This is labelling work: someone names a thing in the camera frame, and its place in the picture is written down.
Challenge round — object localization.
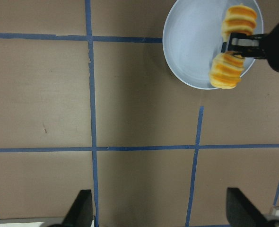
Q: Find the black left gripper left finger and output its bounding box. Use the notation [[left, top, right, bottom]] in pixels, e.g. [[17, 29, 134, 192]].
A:
[[62, 190, 93, 227]]

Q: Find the blue plate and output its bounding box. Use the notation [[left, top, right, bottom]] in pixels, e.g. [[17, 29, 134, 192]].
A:
[[162, 0, 264, 90]]

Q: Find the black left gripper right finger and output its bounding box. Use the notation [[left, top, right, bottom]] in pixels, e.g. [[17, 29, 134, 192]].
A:
[[226, 187, 272, 227]]

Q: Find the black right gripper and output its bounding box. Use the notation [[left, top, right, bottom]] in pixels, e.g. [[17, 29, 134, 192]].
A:
[[221, 23, 279, 72]]

